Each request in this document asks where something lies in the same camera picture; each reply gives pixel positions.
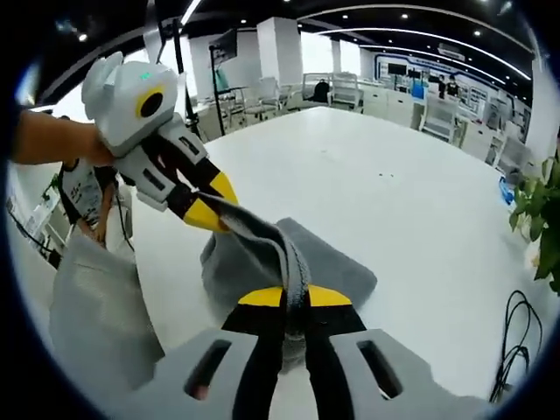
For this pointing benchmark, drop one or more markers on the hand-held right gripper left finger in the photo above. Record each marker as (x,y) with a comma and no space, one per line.
(219,376)

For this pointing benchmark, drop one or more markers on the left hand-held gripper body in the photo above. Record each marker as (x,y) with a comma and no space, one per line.
(127,100)

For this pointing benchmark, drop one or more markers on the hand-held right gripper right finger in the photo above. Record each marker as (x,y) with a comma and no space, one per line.
(372,376)

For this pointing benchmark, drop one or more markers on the grey towel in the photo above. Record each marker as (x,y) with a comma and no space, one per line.
(262,258)

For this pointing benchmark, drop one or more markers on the white office chair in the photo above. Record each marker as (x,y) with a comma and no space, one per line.
(269,96)

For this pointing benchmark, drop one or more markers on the black monitor on stand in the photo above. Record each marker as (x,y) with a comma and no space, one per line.
(224,46)

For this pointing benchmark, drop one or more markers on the black office chair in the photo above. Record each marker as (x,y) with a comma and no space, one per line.
(321,91)

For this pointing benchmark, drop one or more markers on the white metal rack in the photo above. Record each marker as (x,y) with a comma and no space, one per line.
(346,91)

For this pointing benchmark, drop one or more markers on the blue packet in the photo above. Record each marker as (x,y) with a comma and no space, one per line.
(505,190)

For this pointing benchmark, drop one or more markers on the green potted plant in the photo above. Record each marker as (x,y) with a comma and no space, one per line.
(540,219)

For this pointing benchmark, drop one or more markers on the blue storage box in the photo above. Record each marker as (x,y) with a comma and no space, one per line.
(419,92)

